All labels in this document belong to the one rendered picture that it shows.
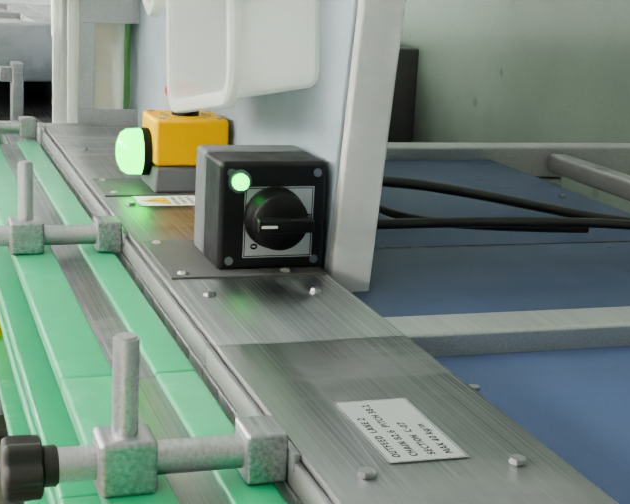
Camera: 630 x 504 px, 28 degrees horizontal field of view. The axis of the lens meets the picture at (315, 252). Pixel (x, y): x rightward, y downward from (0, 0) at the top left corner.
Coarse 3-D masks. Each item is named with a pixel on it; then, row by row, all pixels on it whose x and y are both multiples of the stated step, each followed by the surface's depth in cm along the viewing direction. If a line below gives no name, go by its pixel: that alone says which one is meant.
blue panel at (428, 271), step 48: (384, 192) 134; (432, 192) 136; (528, 192) 139; (384, 240) 112; (432, 240) 113; (480, 240) 114; (528, 240) 115; (576, 240) 116; (624, 240) 117; (384, 288) 96; (432, 288) 96; (480, 288) 97; (528, 288) 98; (576, 288) 99; (624, 288) 99; (480, 384) 75; (528, 384) 75; (576, 384) 76; (624, 384) 76; (576, 432) 68; (624, 432) 68; (624, 480) 62
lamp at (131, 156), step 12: (120, 132) 118; (132, 132) 117; (144, 132) 117; (120, 144) 117; (132, 144) 116; (144, 144) 117; (120, 156) 117; (132, 156) 116; (144, 156) 117; (120, 168) 118; (132, 168) 117; (144, 168) 117
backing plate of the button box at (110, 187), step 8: (96, 184) 119; (104, 184) 119; (112, 184) 119; (120, 184) 120; (128, 184) 120; (136, 184) 120; (144, 184) 120; (104, 192) 115; (112, 192) 115; (120, 192) 116; (128, 192) 116; (136, 192) 116; (144, 192) 116; (152, 192) 117; (192, 192) 118
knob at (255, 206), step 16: (272, 192) 88; (288, 192) 89; (256, 208) 88; (272, 208) 88; (288, 208) 88; (304, 208) 89; (256, 224) 87; (272, 224) 87; (288, 224) 87; (304, 224) 87; (256, 240) 89; (272, 240) 88; (288, 240) 89
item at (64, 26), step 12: (60, 0) 173; (72, 0) 158; (60, 12) 173; (72, 12) 158; (60, 24) 174; (72, 24) 159; (60, 36) 174; (72, 36) 159; (60, 48) 175; (72, 48) 159; (60, 60) 175; (72, 60) 160; (60, 72) 175; (72, 72) 160; (60, 84) 176; (72, 84) 160; (60, 96) 176; (72, 96) 161; (60, 108) 177; (72, 108) 161; (60, 120) 177; (72, 120) 161
